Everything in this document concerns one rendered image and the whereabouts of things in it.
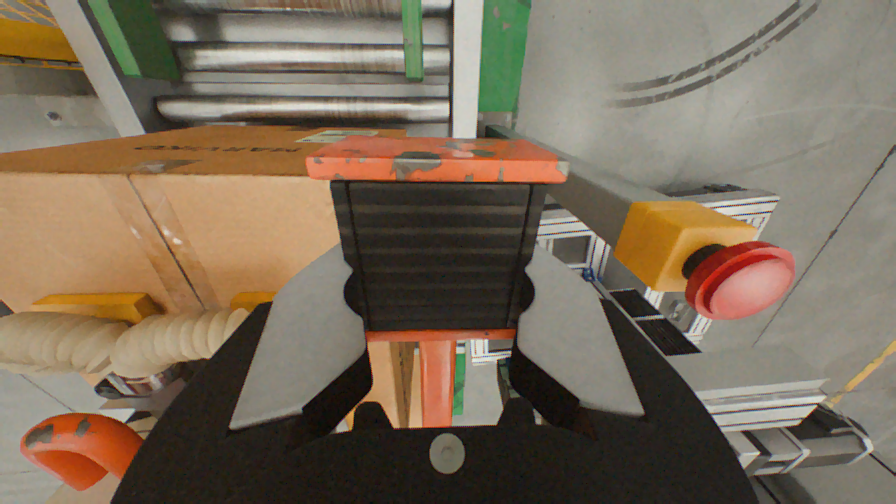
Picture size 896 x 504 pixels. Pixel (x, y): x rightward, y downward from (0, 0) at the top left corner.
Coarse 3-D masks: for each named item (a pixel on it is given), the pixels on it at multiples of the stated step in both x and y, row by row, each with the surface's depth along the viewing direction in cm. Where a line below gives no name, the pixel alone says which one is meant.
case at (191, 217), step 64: (192, 128) 50; (256, 128) 52; (320, 128) 55; (0, 192) 23; (64, 192) 23; (128, 192) 23; (192, 192) 24; (256, 192) 24; (320, 192) 24; (0, 256) 26; (64, 256) 26; (128, 256) 26; (192, 256) 27; (256, 256) 27; (384, 384) 38
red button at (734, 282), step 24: (696, 264) 22; (720, 264) 20; (744, 264) 19; (768, 264) 19; (792, 264) 20; (696, 288) 21; (720, 288) 20; (744, 288) 20; (768, 288) 20; (720, 312) 21; (744, 312) 21
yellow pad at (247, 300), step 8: (240, 296) 28; (248, 296) 28; (256, 296) 28; (264, 296) 28; (272, 296) 28; (232, 304) 28; (240, 304) 28; (248, 304) 28; (256, 304) 28; (352, 416) 39; (344, 424) 39; (352, 424) 40
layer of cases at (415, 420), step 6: (414, 360) 97; (414, 366) 98; (414, 372) 100; (414, 378) 102; (414, 384) 104; (414, 390) 106; (420, 390) 106; (414, 396) 108; (420, 396) 108; (414, 402) 110; (420, 402) 110; (414, 408) 112; (420, 408) 112; (414, 414) 114; (420, 414) 114; (414, 420) 116; (420, 420) 117; (414, 426) 119; (420, 426) 119
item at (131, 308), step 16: (32, 304) 27; (48, 304) 27; (64, 304) 27; (80, 304) 27; (96, 304) 27; (112, 304) 27; (128, 304) 27; (144, 304) 28; (128, 320) 28; (112, 384) 29
